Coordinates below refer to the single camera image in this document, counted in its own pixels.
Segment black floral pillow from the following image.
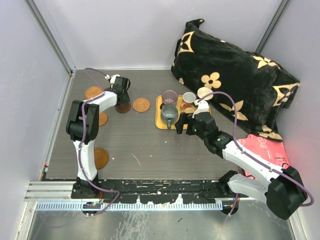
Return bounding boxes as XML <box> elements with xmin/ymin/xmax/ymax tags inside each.
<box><xmin>171</xmin><ymin>18</ymin><xmax>300</xmax><ymax>142</ymax></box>

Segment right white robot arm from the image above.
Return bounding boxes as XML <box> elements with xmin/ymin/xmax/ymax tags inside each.
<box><xmin>175</xmin><ymin>100</ymin><xmax>308</xmax><ymax>220</ymax></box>

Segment purple transparent cup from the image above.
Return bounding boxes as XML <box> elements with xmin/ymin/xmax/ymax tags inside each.
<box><xmin>161</xmin><ymin>89</ymin><xmax>179</xmax><ymax>106</ymax></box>

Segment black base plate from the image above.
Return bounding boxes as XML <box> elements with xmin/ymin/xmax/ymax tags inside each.
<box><xmin>71</xmin><ymin>179</ymin><xmax>236</xmax><ymax>204</ymax></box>

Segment orange cork coaster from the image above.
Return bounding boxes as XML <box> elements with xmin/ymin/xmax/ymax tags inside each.
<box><xmin>84</xmin><ymin>86</ymin><xmax>104</xmax><ymax>100</ymax></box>

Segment pink mug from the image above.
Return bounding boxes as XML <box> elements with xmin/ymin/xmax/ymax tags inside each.
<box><xmin>179</xmin><ymin>92</ymin><xmax>197</xmax><ymax>110</ymax></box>

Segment small orange cup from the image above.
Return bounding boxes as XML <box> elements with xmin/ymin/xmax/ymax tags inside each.
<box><xmin>184</xmin><ymin>107</ymin><xmax>196</xmax><ymax>114</ymax></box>

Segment orange wooden coaster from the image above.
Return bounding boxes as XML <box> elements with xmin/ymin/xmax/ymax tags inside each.
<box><xmin>98</xmin><ymin>112</ymin><xmax>108</xmax><ymax>127</ymax></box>

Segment white cable duct rail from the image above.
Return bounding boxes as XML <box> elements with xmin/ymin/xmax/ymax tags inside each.
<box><xmin>35</xmin><ymin>200</ymin><xmax>223</xmax><ymax>211</ymax></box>

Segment grey mug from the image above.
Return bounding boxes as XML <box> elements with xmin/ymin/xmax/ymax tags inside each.
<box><xmin>160</xmin><ymin>103</ymin><xmax>179</xmax><ymax>130</ymax></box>

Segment light woven coaster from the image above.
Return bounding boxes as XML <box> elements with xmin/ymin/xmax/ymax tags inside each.
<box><xmin>132</xmin><ymin>97</ymin><xmax>150</xmax><ymax>113</ymax></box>

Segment red patterned bag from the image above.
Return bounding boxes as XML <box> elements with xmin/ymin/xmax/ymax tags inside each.
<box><xmin>237</xmin><ymin>134</ymin><xmax>291</xmax><ymax>169</ymax></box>

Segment grooved wooden coaster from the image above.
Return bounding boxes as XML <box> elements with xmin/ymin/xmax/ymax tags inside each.
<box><xmin>94</xmin><ymin>148</ymin><xmax>109</xmax><ymax>170</ymax></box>

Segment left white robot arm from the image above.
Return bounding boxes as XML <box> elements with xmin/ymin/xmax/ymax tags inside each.
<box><xmin>66</xmin><ymin>74</ymin><xmax>131</xmax><ymax>198</ymax></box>

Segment black cup cream inside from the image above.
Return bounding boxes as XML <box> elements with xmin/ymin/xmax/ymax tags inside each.
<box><xmin>197</xmin><ymin>86</ymin><xmax>213</xmax><ymax>101</ymax></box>

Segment yellow tray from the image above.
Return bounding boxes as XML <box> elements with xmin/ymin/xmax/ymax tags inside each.
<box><xmin>155</xmin><ymin>94</ymin><xmax>212</xmax><ymax>131</ymax></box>

